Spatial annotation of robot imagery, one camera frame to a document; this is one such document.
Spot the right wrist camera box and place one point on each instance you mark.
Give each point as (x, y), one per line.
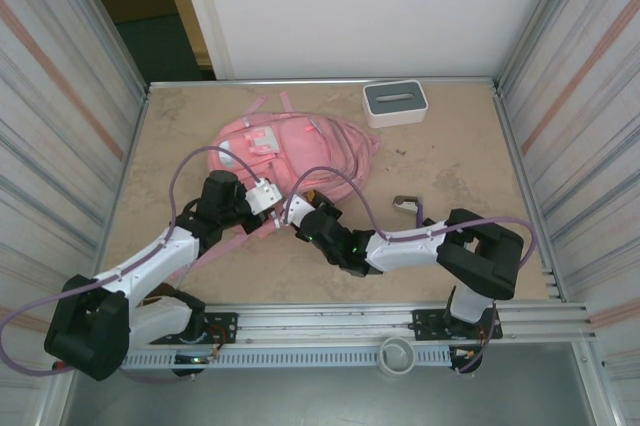
(296, 210)

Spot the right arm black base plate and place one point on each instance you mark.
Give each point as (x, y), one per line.
(425, 323)

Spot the white grey tissue box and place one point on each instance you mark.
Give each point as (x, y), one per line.
(395, 103)

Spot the aluminium mounting rail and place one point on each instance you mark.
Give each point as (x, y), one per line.
(325, 321)

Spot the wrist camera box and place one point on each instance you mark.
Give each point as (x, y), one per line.
(296, 210)
(262, 196)

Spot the grey tape roll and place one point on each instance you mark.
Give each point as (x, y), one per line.
(397, 358)

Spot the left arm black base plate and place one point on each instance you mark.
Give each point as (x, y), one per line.
(225, 326)

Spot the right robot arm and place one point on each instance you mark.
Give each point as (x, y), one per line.
(405, 246)

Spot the purple marker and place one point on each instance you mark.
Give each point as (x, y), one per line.
(420, 213)

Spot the pink backpack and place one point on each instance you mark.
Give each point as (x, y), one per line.
(310, 146)

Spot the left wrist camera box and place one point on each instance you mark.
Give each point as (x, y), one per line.
(262, 196)

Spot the white door frame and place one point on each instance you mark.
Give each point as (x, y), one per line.
(202, 6)

